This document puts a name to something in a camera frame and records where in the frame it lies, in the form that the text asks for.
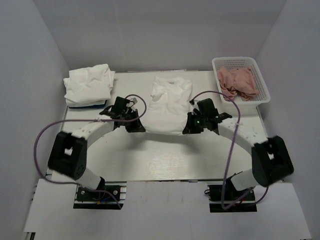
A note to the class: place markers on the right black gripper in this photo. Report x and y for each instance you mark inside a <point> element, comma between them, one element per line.
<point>190,128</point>

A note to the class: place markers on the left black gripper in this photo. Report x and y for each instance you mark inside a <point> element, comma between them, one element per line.
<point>136,127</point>

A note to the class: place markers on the white printed t shirt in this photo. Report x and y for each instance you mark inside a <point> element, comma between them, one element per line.
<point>167,111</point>

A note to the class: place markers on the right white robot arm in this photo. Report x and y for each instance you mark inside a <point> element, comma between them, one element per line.
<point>270,160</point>

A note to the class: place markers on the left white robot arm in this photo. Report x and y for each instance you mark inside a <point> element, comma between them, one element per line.
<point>68,156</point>

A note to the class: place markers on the pink t shirt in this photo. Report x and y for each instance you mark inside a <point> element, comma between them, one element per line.
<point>237,81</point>

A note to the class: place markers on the white plastic basket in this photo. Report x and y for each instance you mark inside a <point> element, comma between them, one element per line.
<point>247,108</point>

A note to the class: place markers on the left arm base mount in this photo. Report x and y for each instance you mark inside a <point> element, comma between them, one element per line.
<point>88,200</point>

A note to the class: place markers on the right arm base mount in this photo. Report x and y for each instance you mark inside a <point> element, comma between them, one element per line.
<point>243,205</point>

